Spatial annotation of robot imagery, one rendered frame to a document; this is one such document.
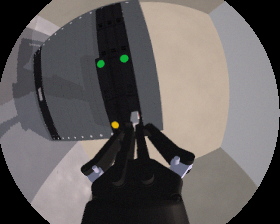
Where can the dark grey server rack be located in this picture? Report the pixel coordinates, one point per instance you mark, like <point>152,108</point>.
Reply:
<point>70,94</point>

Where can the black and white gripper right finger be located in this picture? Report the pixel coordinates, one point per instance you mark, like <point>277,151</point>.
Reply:
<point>181,160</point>

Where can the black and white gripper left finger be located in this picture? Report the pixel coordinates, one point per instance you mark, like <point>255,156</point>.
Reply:
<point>104,159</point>

